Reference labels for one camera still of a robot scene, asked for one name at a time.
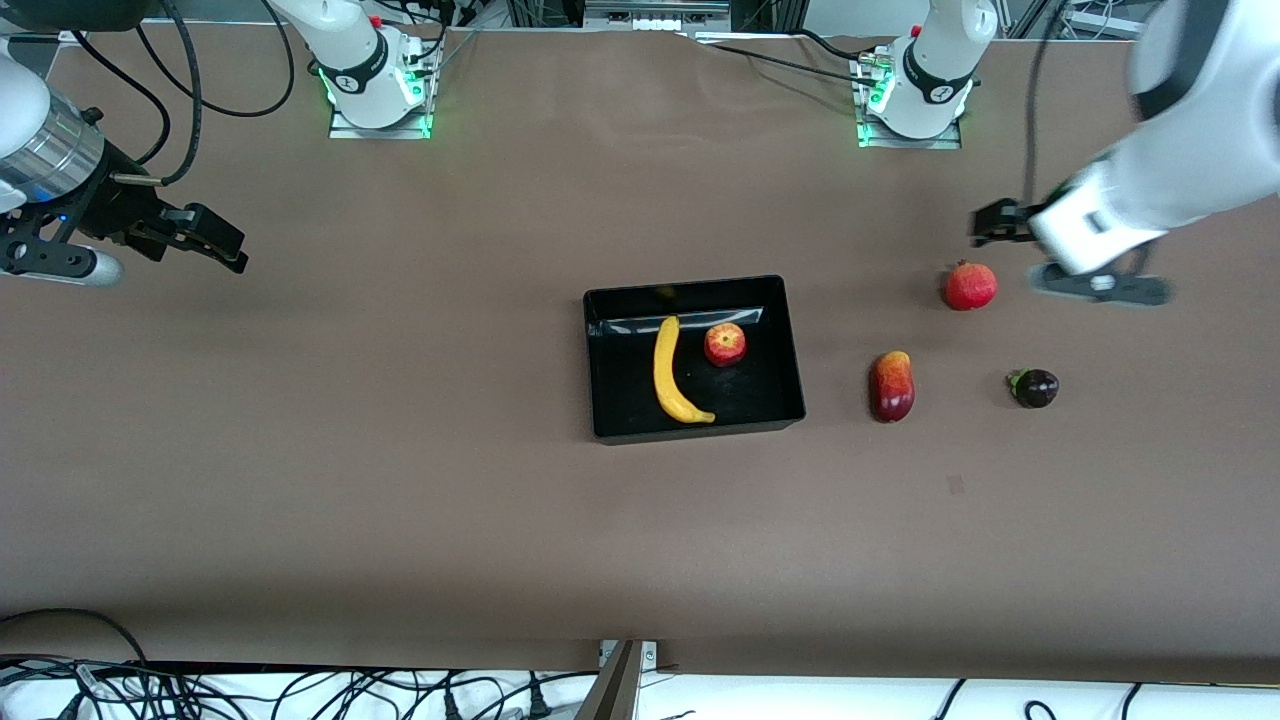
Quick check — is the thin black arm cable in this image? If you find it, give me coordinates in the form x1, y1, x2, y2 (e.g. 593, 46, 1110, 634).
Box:
70, 28, 173, 166

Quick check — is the long black table cable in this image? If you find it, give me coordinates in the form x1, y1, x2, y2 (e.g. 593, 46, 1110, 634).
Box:
690, 35, 881, 83

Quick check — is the looping black arm cable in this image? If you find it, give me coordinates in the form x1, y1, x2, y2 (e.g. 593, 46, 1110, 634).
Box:
183, 0, 297, 119

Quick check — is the black plastic tray box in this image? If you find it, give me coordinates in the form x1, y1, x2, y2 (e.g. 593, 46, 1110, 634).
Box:
583, 275, 807, 445

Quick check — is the dark purple mangosteen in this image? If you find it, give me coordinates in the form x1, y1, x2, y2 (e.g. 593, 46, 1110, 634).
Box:
1006, 368, 1060, 409

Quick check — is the short black table cable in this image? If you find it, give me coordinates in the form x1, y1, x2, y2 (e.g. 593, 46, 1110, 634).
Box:
790, 27, 866, 59

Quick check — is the red pomegranate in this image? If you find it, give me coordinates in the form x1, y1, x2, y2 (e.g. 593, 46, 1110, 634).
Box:
944, 260, 999, 312

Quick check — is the grey slanted bar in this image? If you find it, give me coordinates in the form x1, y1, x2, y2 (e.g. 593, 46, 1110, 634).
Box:
575, 640, 643, 720

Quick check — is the red yellow apple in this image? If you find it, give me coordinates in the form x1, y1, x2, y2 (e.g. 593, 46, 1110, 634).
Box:
703, 322, 748, 368

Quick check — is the arched black floor cable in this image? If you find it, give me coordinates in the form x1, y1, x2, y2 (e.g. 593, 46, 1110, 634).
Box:
0, 608, 149, 666

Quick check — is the red yellow mango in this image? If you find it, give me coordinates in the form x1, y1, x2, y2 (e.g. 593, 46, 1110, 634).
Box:
868, 350, 917, 424

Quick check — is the white power strip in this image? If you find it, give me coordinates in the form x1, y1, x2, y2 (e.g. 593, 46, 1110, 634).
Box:
585, 0, 731, 31

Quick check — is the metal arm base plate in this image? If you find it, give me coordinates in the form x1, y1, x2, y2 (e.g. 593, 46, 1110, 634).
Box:
328, 35, 441, 141
853, 45, 966, 151

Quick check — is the yellow banana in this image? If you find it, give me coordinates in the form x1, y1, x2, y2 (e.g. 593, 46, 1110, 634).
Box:
653, 316, 717, 425

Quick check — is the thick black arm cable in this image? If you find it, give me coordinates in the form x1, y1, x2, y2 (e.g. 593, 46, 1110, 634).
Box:
108, 0, 204, 188

